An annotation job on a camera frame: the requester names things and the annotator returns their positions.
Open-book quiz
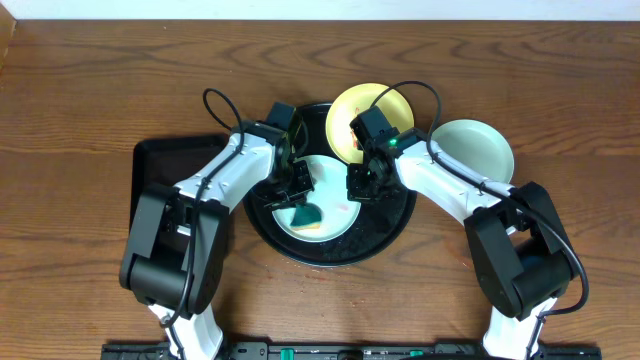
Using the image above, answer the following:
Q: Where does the green yellow sponge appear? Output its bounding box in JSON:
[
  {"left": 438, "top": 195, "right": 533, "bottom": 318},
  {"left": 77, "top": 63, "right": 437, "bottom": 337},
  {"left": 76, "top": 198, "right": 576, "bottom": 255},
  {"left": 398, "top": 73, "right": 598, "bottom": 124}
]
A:
[{"left": 290, "top": 203, "right": 323, "bottom": 231}]

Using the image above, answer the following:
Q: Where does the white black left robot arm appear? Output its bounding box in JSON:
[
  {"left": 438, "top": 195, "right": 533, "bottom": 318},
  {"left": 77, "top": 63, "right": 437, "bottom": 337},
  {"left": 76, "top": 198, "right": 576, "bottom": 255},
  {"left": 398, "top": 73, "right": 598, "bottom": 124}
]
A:
[{"left": 119, "top": 121, "right": 311, "bottom": 359}]

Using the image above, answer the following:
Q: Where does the black rectangular tray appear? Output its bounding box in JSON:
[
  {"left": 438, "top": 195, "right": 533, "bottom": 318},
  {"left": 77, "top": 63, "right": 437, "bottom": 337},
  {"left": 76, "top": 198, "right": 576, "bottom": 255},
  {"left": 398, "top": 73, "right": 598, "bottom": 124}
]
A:
[{"left": 129, "top": 134, "right": 228, "bottom": 226}]

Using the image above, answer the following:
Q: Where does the yellow plate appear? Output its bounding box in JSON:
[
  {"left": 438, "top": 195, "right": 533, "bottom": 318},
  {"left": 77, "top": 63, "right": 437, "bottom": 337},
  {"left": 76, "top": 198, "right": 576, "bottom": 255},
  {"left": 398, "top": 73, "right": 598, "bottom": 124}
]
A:
[{"left": 325, "top": 83, "right": 415, "bottom": 163}]

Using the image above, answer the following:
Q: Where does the black round tray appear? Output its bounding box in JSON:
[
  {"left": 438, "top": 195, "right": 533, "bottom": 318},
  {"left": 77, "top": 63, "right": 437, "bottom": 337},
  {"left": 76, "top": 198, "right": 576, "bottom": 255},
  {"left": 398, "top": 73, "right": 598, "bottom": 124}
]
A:
[{"left": 243, "top": 103, "right": 417, "bottom": 267}]

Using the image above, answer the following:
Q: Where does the mint green plate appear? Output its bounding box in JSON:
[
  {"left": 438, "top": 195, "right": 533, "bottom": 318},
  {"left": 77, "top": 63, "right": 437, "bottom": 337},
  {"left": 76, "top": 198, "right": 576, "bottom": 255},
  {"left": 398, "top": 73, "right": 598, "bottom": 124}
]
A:
[
  {"left": 272, "top": 155, "right": 361, "bottom": 243},
  {"left": 432, "top": 119, "right": 515, "bottom": 183}
]

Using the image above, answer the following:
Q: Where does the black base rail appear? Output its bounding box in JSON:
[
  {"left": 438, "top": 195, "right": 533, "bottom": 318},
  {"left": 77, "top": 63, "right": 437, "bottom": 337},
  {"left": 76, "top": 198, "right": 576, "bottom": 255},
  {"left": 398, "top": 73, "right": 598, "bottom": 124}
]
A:
[{"left": 100, "top": 341, "right": 603, "bottom": 360}]

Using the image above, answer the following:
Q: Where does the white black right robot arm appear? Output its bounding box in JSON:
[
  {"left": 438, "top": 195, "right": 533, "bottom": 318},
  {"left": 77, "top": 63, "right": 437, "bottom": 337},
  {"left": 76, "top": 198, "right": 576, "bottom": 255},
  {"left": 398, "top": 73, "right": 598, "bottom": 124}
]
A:
[{"left": 347, "top": 126, "right": 584, "bottom": 359}]

